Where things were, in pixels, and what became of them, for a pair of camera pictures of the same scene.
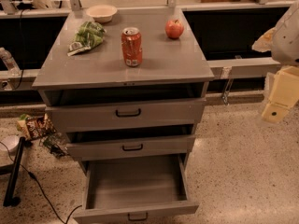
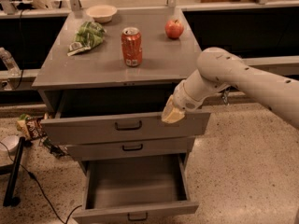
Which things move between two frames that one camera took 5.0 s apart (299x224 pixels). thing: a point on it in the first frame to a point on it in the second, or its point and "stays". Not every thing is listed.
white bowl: [102, 13] stays
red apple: [174, 28] stays
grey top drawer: [126, 115] to [121, 128]
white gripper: [287, 38] to [183, 101]
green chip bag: [89, 34] stays
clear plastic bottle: [9, 62] stays
